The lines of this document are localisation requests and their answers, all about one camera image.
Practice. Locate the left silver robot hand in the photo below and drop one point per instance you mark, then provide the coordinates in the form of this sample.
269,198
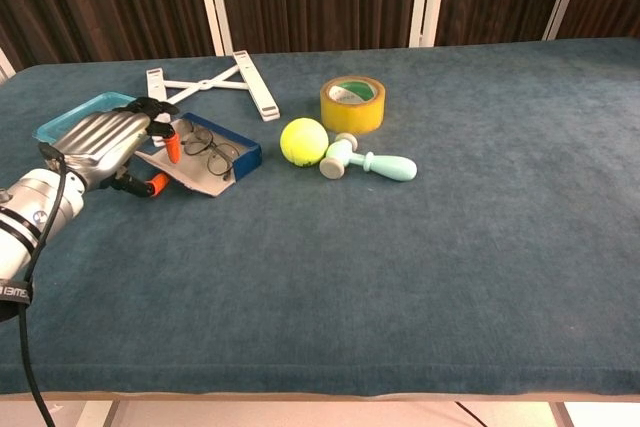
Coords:
100,142

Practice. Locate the thin metal-framed eyeglasses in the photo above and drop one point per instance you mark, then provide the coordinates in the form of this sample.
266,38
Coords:
222,159

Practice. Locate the blue grey cardboard tray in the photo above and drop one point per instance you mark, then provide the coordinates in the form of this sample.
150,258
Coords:
247,159

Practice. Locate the clear container with blue rim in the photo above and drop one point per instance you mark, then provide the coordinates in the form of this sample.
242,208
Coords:
85,107

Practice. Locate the white folding laptop stand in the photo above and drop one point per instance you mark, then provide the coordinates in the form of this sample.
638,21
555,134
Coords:
255,87

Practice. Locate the yellow tennis ball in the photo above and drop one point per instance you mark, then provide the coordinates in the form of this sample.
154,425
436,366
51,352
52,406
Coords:
302,142

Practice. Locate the yellow packing tape roll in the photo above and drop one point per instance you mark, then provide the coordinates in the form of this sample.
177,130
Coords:
350,117

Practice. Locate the grey metal table leg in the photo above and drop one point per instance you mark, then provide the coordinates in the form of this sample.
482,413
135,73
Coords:
562,414
111,414

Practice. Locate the mint green toy hammer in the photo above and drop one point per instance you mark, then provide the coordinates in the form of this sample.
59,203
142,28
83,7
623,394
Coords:
390,167

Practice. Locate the blue table cloth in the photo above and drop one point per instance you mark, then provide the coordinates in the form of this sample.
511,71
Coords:
400,272

